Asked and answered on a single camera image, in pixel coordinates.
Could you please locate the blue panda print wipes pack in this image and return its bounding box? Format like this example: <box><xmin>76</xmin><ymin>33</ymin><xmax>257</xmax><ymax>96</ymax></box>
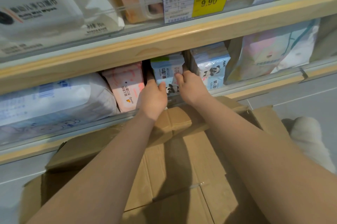
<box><xmin>151</xmin><ymin>62</ymin><xmax>185</xmax><ymax>96</ymax></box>
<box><xmin>150</xmin><ymin>54</ymin><xmax>185</xmax><ymax>64</ymax></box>

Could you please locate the pink small wipes packet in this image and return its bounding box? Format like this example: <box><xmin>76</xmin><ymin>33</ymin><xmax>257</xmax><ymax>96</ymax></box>
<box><xmin>102</xmin><ymin>62</ymin><xmax>146</xmax><ymax>113</ymax></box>

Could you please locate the person's left hand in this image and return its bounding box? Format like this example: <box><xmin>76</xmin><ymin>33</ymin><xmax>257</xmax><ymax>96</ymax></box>
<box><xmin>136</xmin><ymin>72</ymin><xmax>169</xmax><ymax>121</ymax></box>

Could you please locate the white sock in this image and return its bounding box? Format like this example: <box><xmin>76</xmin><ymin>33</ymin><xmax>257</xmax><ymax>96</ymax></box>
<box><xmin>308</xmin><ymin>147</ymin><xmax>337</xmax><ymax>174</ymax></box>

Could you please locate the white wet wipes packet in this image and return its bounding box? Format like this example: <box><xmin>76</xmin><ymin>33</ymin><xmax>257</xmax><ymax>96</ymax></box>
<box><xmin>0</xmin><ymin>0</ymin><xmax>126</xmax><ymax>56</ymax></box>

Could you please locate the person's right forearm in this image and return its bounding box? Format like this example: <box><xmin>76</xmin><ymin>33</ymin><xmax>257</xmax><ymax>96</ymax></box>
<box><xmin>196</xmin><ymin>94</ymin><xmax>337</xmax><ymax>224</ymax></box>

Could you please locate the white pack with blue print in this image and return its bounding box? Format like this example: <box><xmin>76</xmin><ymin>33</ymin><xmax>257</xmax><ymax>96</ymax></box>
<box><xmin>0</xmin><ymin>72</ymin><xmax>120</xmax><ymax>142</ymax></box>

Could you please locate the person's left forearm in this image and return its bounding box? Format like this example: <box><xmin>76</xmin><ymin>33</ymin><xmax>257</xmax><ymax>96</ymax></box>
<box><xmin>26</xmin><ymin>109</ymin><xmax>156</xmax><ymax>224</ymax></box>

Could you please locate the white shoe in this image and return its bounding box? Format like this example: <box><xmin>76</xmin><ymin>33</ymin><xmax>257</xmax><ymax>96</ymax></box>
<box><xmin>282</xmin><ymin>116</ymin><xmax>331</xmax><ymax>158</ymax></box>

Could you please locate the neighbouring wooden shelf unit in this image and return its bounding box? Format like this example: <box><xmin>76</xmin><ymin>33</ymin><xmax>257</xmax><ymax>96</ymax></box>
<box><xmin>300</xmin><ymin>14</ymin><xmax>337</xmax><ymax>83</ymax></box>

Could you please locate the brown cardboard box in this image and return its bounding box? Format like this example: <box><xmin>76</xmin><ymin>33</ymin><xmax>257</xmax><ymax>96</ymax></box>
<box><xmin>20</xmin><ymin>96</ymin><xmax>290</xmax><ymax>224</ymax></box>

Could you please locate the person's right hand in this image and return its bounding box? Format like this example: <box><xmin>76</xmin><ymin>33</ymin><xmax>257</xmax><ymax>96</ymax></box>
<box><xmin>174</xmin><ymin>64</ymin><xmax>211</xmax><ymax>107</ymax></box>

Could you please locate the wooden store shelving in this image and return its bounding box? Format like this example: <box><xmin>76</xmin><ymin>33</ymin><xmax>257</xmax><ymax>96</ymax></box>
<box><xmin>0</xmin><ymin>0</ymin><xmax>337</xmax><ymax>165</ymax></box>

